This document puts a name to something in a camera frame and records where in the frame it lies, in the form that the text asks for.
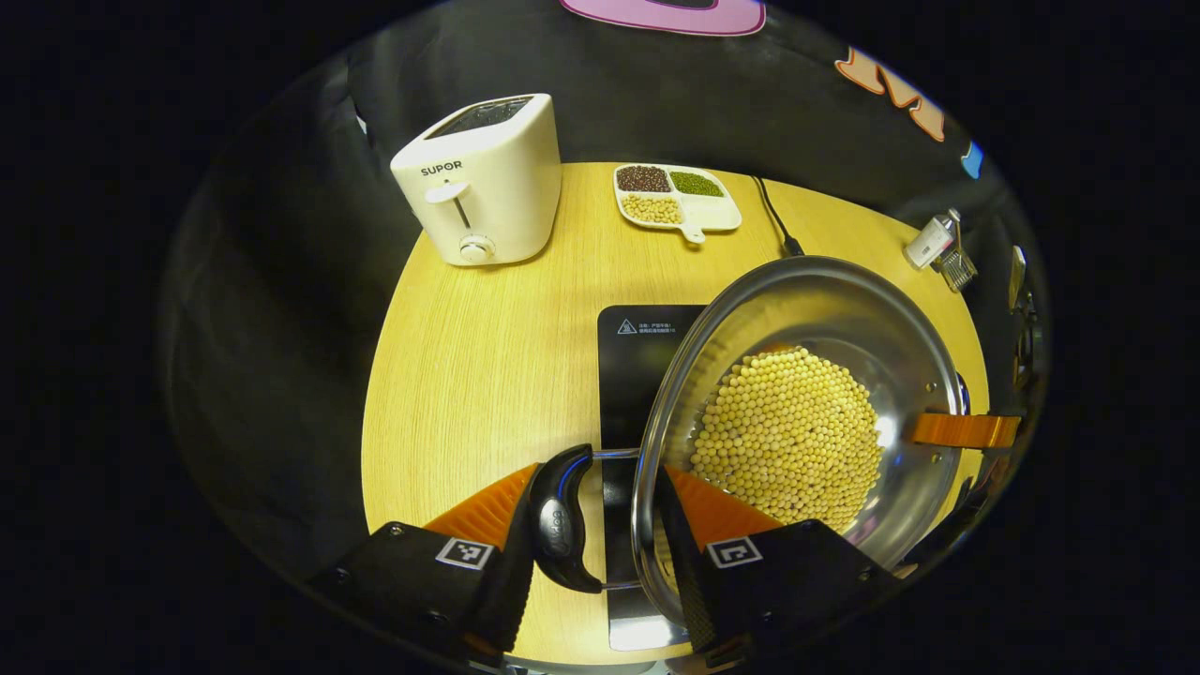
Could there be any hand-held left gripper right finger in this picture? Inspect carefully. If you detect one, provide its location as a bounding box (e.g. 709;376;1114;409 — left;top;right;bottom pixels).
653;466;901;657

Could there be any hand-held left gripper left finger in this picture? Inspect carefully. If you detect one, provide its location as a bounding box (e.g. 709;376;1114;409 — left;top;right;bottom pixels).
309;459;545;662

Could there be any heap of yellow soybeans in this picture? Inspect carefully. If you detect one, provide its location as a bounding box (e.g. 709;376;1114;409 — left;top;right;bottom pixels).
689;347;885;535

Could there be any steel pot with black handles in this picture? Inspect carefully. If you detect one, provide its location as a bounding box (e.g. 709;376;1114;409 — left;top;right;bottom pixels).
528;255;971;627

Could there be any black induction cooktop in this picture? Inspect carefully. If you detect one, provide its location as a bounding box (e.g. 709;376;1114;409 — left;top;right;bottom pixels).
597;304;709;653

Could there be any clear bottle with pink label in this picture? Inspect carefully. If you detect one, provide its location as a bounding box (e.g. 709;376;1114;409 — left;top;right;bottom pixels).
904;208;962;271

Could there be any white toaster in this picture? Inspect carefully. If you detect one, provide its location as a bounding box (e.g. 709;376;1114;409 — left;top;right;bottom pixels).
390;93;563;267

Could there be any black cooktop power cable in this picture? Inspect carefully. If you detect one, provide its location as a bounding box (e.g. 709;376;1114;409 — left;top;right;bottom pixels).
750;175;805;257

